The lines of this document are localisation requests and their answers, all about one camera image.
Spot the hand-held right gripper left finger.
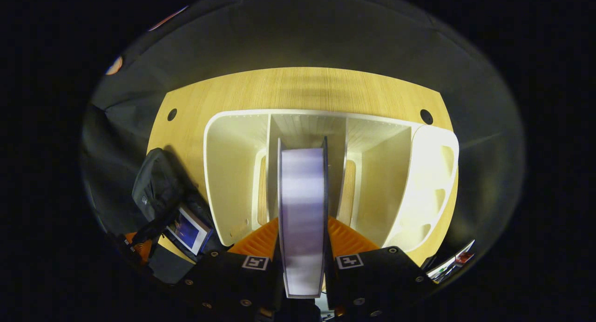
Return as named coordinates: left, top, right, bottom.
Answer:
left=184, top=217, right=284, bottom=319

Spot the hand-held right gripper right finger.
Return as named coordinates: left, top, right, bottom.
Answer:
left=324, top=216, right=436, bottom=319

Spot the blue cover book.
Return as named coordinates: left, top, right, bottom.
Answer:
left=167, top=206, right=214, bottom=256

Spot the black schoolbag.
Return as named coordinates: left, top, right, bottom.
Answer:
left=132, top=148, right=229, bottom=285

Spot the white spine book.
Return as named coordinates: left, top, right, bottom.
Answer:
left=278, top=137, right=329, bottom=298

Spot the white bookshelf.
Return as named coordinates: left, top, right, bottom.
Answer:
left=203, top=109, right=460, bottom=255

